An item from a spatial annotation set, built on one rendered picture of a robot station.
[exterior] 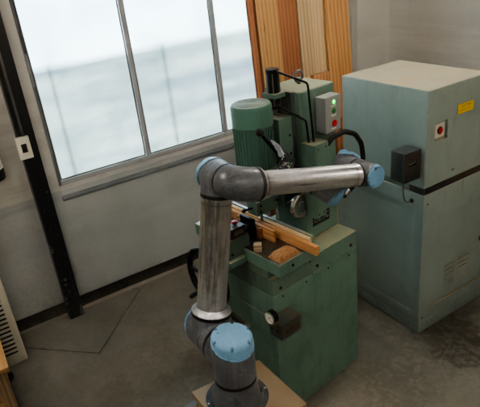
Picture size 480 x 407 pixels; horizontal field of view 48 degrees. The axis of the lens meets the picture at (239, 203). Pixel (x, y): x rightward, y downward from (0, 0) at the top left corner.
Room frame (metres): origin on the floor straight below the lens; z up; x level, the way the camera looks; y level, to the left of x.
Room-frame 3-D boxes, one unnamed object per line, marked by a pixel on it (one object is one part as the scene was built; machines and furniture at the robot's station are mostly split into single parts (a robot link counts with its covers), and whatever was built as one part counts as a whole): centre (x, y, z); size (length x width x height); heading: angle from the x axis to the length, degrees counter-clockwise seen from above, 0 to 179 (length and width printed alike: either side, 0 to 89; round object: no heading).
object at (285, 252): (1.96, -0.16, 0.91); 0.12 x 0.09 x 0.03; 127
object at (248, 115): (2.20, -0.09, 1.35); 0.18 x 0.18 x 0.31
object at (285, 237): (2.17, -0.11, 0.92); 0.62 x 0.02 x 0.04; 37
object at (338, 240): (2.27, -0.19, 0.76); 0.57 x 0.45 x 0.09; 127
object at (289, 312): (1.90, -0.14, 0.58); 0.12 x 0.08 x 0.08; 127
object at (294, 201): (2.18, -0.27, 1.02); 0.12 x 0.03 x 0.12; 127
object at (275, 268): (2.15, 0.00, 0.87); 0.61 x 0.30 x 0.06; 37
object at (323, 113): (2.28, -0.43, 1.40); 0.10 x 0.06 x 0.16; 127
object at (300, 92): (2.38, -0.32, 1.16); 0.22 x 0.22 x 0.72; 37
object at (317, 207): (2.19, -0.34, 1.02); 0.09 x 0.07 x 0.12; 37
